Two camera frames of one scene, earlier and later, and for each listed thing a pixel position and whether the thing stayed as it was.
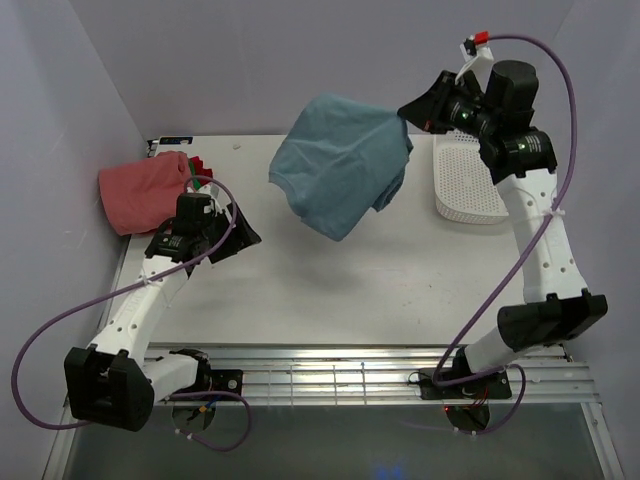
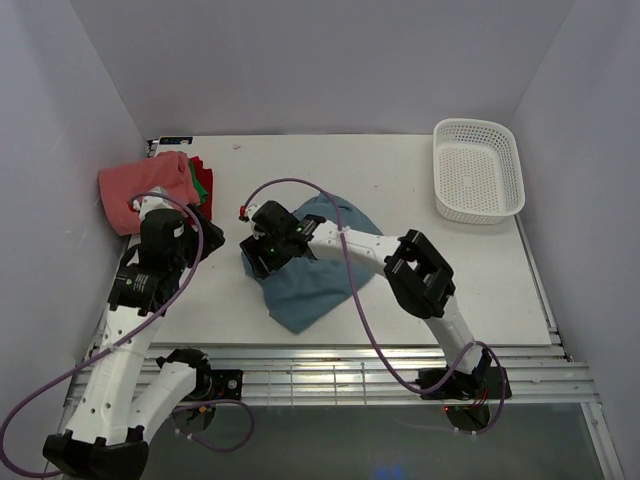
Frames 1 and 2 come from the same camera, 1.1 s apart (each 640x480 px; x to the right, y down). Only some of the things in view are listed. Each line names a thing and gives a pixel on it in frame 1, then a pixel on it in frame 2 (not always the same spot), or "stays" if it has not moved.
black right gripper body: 453,107 to 270,249
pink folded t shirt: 140,197 stays
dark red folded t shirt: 199,170 stays
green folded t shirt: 195,181 stays
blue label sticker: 176,140 stays
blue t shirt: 342,156 to 302,293
